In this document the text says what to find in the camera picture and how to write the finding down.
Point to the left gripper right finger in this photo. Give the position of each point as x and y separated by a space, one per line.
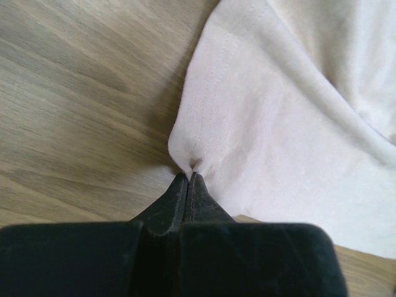
255 259

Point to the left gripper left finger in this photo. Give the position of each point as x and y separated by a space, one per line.
93 259

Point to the beige t shirt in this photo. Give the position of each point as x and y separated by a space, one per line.
288 112

